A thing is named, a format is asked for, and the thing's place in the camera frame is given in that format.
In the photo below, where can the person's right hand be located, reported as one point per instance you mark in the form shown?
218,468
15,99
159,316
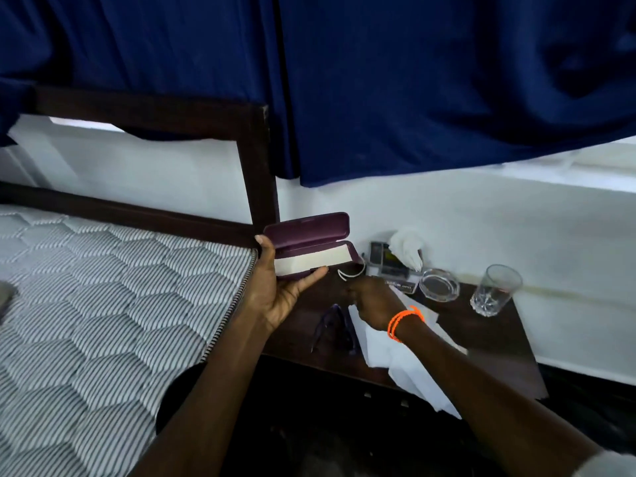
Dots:
380,305

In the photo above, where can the person's left hand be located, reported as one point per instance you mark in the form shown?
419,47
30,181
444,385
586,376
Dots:
271,298

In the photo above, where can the person's left thumb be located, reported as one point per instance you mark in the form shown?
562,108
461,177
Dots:
266,253

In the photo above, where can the person's right fingers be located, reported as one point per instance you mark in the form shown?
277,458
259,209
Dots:
355,292

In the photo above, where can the maroon glasses case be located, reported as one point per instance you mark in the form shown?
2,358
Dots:
308,232

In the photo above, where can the person's left forearm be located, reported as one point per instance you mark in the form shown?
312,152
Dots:
213,392

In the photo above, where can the person's right forearm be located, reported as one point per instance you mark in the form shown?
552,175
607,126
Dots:
477,392

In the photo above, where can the white curved band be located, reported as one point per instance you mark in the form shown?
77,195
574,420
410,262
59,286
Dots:
348,277

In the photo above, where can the black tissue holder box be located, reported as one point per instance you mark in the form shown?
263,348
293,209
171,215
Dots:
387,265

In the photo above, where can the dark eyeglasses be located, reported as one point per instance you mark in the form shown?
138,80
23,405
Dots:
334,327

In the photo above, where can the white cleaning cloth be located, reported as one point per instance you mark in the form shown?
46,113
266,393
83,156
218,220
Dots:
310,260

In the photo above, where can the white crumpled tissue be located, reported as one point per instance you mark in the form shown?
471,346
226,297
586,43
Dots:
406,247

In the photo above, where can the white paper sheets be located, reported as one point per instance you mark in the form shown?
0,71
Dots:
397,362

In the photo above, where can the clear glass ashtray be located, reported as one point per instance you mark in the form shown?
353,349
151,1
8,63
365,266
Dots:
439,285

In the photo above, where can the clear drinking glass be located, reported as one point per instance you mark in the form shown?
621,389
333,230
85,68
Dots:
494,292

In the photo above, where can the dark wooden bedside table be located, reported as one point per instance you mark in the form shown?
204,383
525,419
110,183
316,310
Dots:
494,342

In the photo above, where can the striped hexagon quilted mattress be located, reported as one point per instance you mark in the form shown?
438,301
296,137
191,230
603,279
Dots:
99,317

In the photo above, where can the dark blue curtain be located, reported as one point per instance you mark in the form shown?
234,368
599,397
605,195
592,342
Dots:
447,74
149,49

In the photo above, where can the white shirt sleeve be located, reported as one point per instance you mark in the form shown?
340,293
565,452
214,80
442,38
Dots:
606,465

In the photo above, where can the dark wooden bed frame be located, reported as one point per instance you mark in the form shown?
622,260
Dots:
253,158

